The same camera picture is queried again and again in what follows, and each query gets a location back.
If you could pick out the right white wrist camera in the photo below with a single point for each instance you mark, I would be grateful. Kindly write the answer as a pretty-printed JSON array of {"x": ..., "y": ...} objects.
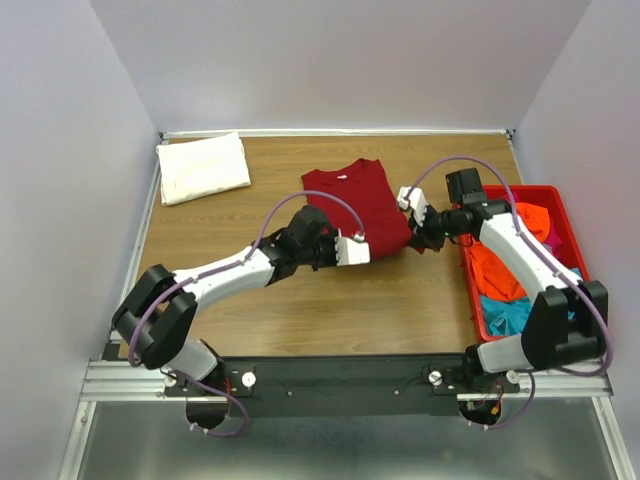
[{"x": 412, "y": 200}]

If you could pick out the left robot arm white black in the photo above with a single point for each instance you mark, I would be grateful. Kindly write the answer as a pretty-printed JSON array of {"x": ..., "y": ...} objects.
[{"x": 156, "y": 316}]

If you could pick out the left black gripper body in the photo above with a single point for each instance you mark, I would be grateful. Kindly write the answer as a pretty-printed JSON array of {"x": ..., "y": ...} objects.
[{"x": 323, "y": 253}]

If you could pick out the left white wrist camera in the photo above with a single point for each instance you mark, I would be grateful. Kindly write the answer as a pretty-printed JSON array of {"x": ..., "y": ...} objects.
[{"x": 350, "y": 251}]

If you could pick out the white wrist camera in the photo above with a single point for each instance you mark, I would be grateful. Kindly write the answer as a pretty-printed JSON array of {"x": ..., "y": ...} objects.
[
  {"x": 412, "y": 200},
  {"x": 350, "y": 251}
]

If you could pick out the teal t shirt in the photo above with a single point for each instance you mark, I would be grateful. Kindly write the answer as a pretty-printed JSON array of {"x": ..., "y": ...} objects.
[{"x": 505, "y": 305}]

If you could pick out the red plastic bin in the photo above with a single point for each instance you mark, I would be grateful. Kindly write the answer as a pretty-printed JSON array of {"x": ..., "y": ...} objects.
[{"x": 570, "y": 255}]

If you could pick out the folded white t shirt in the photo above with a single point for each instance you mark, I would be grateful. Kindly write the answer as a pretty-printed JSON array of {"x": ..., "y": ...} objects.
[{"x": 200, "y": 168}]

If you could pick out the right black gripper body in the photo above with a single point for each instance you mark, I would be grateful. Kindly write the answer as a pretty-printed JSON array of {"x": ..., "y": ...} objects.
[{"x": 436, "y": 227}]

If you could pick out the magenta t shirt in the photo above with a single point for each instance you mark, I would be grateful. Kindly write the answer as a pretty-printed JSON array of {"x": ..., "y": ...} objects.
[{"x": 555, "y": 235}]

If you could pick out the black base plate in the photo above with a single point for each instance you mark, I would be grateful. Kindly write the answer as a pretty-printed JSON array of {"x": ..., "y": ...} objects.
[{"x": 361, "y": 385}]

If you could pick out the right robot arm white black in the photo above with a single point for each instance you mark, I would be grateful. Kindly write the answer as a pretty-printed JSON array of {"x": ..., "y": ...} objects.
[{"x": 568, "y": 319}]

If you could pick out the dark red t shirt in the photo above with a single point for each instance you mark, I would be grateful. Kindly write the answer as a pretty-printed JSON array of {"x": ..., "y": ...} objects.
[{"x": 364, "y": 186}]

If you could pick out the aluminium frame rail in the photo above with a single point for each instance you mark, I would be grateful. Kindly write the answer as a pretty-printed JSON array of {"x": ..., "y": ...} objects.
[{"x": 111, "y": 381}]

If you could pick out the orange t shirt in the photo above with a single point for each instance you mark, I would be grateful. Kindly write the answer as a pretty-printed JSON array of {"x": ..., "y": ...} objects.
[{"x": 481, "y": 258}]

